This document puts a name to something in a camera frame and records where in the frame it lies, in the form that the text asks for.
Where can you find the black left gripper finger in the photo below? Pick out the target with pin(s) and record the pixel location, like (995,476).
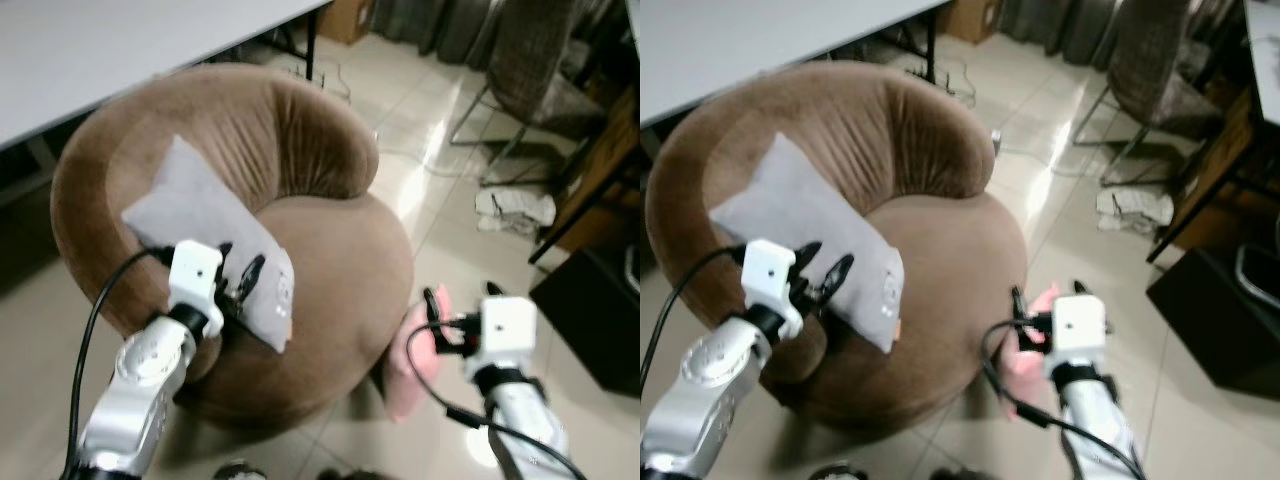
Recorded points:
(253,275)
(224,252)
(810,252)
(840,273)

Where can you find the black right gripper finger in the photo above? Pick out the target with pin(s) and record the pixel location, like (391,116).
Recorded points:
(1080,288)
(434,304)
(493,290)
(1019,302)

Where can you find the pink pillow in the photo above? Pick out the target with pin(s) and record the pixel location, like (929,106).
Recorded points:
(405,380)
(1022,378)

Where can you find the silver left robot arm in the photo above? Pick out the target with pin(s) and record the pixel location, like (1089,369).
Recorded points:
(135,390)
(705,385)

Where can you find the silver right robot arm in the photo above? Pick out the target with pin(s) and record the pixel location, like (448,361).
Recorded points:
(1095,410)
(525,415)

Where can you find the grey rectangular pillow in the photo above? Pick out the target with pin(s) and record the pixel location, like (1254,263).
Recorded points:
(190,205)
(790,205)

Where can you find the brown round velvet sofa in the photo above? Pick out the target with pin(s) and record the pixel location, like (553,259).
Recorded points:
(335,265)
(950,265)

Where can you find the white crumpled cloth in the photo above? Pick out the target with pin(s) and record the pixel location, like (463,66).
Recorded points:
(515,208)
(1135,208)

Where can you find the black box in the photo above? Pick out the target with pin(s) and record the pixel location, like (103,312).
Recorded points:
(1215,330)
(590,315)

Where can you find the brown wooden cabinet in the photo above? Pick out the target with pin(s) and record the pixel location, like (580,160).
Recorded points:
(1215,170)
(600,170)

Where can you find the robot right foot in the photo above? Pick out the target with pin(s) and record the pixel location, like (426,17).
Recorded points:
(355,475)
(960,475)

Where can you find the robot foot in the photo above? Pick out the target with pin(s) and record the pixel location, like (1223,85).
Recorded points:
(355,475)
(960,475)
(838,471)

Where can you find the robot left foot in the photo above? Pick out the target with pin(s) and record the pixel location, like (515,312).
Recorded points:
(838,471)

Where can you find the black table leg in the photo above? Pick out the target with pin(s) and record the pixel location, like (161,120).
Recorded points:
(312,45)
(932,45)

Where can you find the grey wicker chair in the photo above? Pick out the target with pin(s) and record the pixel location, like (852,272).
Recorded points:
(1150,60)
(530,60)

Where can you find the grey curtain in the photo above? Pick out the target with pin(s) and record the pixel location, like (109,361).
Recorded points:
(1060,25)
(440,25)

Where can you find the brown cardboard box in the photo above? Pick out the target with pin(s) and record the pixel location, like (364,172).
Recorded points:
(347,18)
(972,18)

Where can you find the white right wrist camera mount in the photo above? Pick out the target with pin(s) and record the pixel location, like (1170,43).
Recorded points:
(1080,322)
(508,325)

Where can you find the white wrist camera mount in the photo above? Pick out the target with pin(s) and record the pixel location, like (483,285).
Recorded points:
(195,275)
(508,325)
(1080,322)
(770,272)

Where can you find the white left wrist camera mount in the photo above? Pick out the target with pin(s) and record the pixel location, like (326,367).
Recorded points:
(770,272)
(195,275)

